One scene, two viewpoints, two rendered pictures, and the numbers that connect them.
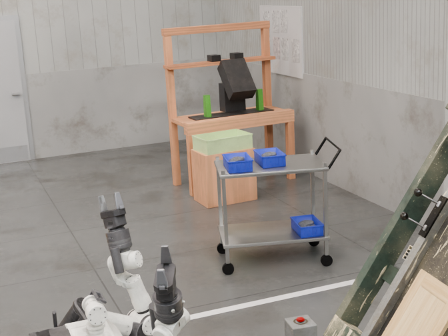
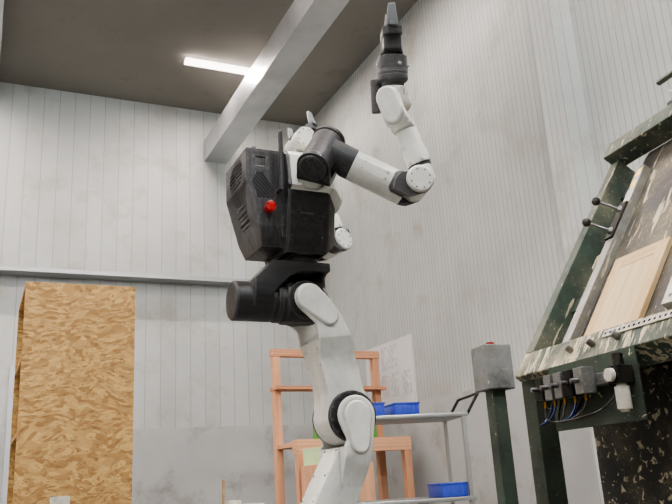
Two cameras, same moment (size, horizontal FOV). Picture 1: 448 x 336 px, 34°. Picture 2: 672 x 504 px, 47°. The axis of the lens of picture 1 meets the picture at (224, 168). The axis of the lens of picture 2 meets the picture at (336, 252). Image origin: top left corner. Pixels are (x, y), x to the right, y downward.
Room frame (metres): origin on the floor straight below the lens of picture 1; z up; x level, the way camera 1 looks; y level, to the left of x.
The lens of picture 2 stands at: (0.06, 0.53, 0.44)
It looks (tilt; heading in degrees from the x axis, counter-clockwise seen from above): 17 degrees up; 355
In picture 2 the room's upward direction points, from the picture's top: 3 degrees counter-clockwise
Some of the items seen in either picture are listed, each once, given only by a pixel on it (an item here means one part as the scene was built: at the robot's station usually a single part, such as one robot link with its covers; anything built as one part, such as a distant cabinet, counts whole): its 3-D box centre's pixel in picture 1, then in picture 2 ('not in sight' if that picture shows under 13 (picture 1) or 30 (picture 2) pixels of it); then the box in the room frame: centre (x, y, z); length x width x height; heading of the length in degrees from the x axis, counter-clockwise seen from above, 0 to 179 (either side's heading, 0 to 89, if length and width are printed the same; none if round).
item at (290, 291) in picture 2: not in sight; (298, 303); (2.24, 0.48, 0.94); 0.14 x 0.13 x 0.12; 21
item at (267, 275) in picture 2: not in sight; (277, 292); (2.22, 0.54, 0.97); 0.28 x 0.13 x 0.18; 111
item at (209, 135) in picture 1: (238, 108); (351, 429); (8.84, -0.21, 0.98); 1.48 x 1.32 x 1.97; 111
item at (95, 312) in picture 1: (95, 313); (300, 146); (2.25, 0.45, 1.44); 0.10 x 0.07 x 0.09; 21
